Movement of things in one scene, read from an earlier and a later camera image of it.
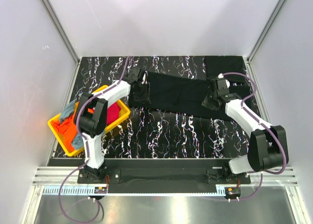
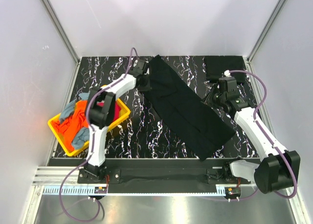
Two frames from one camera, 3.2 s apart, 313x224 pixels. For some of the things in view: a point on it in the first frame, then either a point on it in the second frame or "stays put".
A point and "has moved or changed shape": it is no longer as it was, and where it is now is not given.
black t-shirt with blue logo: [182, 94] has moved or changed shape
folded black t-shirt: [215, 65] stays put
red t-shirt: [113, 113] stays put
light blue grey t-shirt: [68, 110] stays put
